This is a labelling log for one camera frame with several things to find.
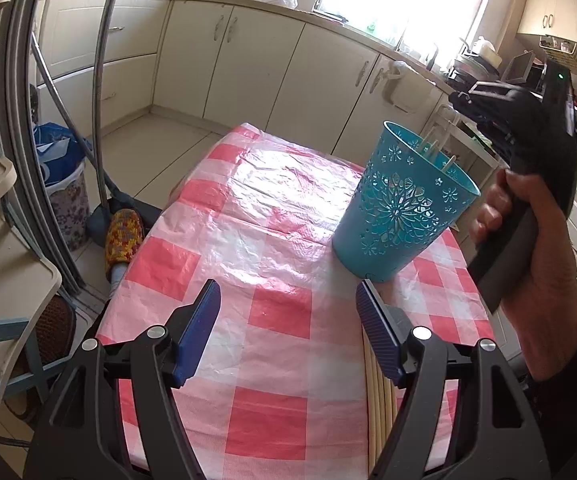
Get dark blue dustpan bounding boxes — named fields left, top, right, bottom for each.
left=86, top=187, right=164, bottom=246

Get cream plastic shelf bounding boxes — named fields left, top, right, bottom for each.
left=0, top=0, right=64, bottom=411

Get row of bamboo chopsticks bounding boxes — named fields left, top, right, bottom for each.
left=359, top=330, right=404, bottom=480

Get person's right hand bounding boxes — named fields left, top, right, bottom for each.
left=469, top=167, right=577, bottom=341

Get grey metal handle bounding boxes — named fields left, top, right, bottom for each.
left=31, top=35, right=96, bottom=171

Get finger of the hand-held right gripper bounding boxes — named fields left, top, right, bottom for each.
left=448, top=91, right=489, bottom=126

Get wire hanging basket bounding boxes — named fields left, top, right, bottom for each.
left=538, top=35, right=577, bottom=68

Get floral trash bin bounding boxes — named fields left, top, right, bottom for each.
left=46, top=160, right=92, bottom=253

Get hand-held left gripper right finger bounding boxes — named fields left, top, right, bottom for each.
left=355, top=279, right=551, bottom=480

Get cream base cabinets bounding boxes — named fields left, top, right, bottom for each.
left=33, top=0, right=469, bottom=161

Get teal perforated utensil holder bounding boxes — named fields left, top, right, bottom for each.
left=331, top=120, right=482, bottom=283

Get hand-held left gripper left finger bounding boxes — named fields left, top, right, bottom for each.
left=22, top=279, right=222, bottom=480

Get person's right forearm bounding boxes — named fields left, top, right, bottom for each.
left=515, top=300, right=577, bottom=480

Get white door-hung bin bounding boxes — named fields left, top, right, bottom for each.
left=383, top=60, right=436, bottom=113

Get chrome curved tube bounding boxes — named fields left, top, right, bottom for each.
left=91, top=0, right=132, bottom=211

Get blue trash bag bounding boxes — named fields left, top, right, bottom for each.
left=31, top=122, right=86, bottom=191

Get colourful knitted slipper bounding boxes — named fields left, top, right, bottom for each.
left=104, top=208, right=145, bottom=266

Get red checked plastic tablecloth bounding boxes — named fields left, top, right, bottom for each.
left=95, top=122, right=496, bottom=471

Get dish rack with dishes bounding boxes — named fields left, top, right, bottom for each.
left=448, top=37, right=506, bottom=91

